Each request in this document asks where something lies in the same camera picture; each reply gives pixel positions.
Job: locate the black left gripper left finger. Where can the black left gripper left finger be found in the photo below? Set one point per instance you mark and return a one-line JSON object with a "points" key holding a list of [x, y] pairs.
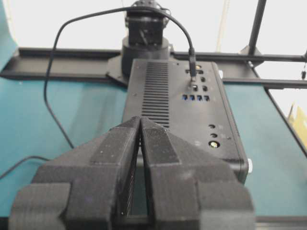
{"points": [[84, 188]]}

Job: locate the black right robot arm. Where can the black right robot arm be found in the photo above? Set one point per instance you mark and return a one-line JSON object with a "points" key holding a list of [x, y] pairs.
{"points": [[145, 40]]}

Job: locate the black mini PC box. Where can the black mini PC box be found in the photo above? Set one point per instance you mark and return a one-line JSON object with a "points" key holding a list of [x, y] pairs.
{"points": [[197, 111]]}

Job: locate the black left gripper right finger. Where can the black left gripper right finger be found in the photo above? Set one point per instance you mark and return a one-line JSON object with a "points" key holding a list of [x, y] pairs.
{"points": [[190, 189]]}

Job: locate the black aluminium frame rail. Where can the black aluminium frame rail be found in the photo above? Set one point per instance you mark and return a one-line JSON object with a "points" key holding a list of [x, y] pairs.
{"points": [[91, 65]]}

